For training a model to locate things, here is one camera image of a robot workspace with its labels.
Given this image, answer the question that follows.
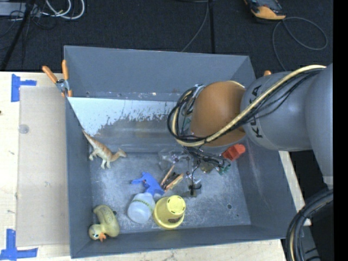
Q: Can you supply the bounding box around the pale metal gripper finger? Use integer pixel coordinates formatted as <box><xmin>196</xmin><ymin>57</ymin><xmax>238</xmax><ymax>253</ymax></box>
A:
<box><xmin>159</xmin><ymin>148</ymin><xmax>178</xmax><ymax>161</ymax></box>
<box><xmin>158</xmin><ymin>159</ymin><xmax>175</xmax><ymax>172</ymax></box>

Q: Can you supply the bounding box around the brown and yellow flat piece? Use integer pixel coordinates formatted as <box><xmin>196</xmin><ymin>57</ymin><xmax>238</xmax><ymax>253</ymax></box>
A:
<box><xmin>160</xmin><ymin>164</ymin><xmax>185</xmax><ymax>192</ymax></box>

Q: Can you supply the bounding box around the red plastic block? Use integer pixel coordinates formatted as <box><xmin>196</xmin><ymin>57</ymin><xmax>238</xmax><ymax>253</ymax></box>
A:
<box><xmin>221</xmin><ymin>144</ymin><xmax>246</xmax><ymax>162</ymax></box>

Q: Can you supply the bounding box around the blue and white spray bottle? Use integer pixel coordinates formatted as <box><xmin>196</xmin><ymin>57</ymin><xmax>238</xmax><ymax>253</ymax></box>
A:
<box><xmin>127</xmin><ymin>171</ymin><xmax>166</xmax><ymax>225</ymax></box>

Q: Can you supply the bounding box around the yellow plastic cup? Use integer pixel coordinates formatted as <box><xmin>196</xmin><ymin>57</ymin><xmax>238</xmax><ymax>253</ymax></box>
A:
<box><xmin>152</xmin><ymin>195</ymin><xmax>187</xmax><ymax>231</ymax></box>

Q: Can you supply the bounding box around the grey metal bin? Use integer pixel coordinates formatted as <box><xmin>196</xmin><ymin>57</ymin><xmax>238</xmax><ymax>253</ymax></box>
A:
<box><xmin>63</xmin><ymin>45</ymin><xmax>299</xmax><ymax>259</ymax></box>

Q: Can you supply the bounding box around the tan toy dinosaur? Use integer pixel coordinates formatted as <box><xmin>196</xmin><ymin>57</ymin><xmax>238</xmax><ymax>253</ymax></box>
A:
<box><xmin>82</xmin><ymin>129</ymin><xmax>128</xmax><ymax>170</ymax></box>

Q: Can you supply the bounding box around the yellow rubber duck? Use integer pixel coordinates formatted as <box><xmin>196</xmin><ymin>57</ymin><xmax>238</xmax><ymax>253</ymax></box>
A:
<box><xmin>88</xmin><ymin>204</ymin><xmax>121</xmax><ymax>243</ymax></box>

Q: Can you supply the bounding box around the brown cardboard board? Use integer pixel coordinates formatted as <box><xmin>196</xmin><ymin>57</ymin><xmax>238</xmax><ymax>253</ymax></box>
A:
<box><xmin>15</xmin><ymin>86</ymin><xmax>72</xmax><ymax>248</ymax></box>

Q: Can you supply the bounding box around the black cylinder on white bracket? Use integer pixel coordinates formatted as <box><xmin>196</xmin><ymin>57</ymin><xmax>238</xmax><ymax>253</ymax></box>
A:
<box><xmin>185</xmin><ymin>168</ymin><xmax>203</xmax><ymax>198</ymax></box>

